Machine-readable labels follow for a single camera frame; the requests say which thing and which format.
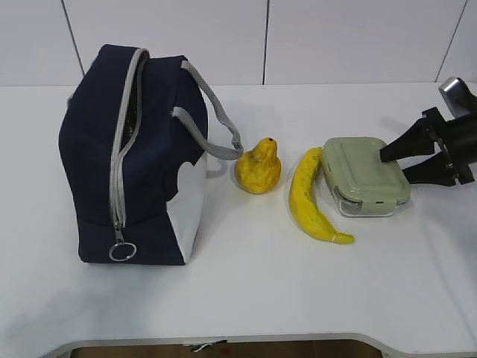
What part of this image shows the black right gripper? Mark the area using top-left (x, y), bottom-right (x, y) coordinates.
top-left (379, 107), bottom-right (476, 186)

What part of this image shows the glass container green lid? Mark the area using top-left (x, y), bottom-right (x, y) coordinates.
top-left (322, 136), bottom-right (411, 217)

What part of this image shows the yellow banana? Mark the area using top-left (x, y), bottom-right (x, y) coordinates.
top-left (289, 147), bottom-right (355, 245)

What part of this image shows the yellow pear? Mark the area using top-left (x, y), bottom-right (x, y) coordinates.
top-left (235, 137), bottom-right (282, 195)

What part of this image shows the navy blue lunch bag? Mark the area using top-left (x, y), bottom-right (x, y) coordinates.
top-left (57, 43), bottom-right (245, 266)

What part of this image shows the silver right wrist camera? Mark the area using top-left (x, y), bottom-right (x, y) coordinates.
top-left (438, 77), bottom-right (476, 118)

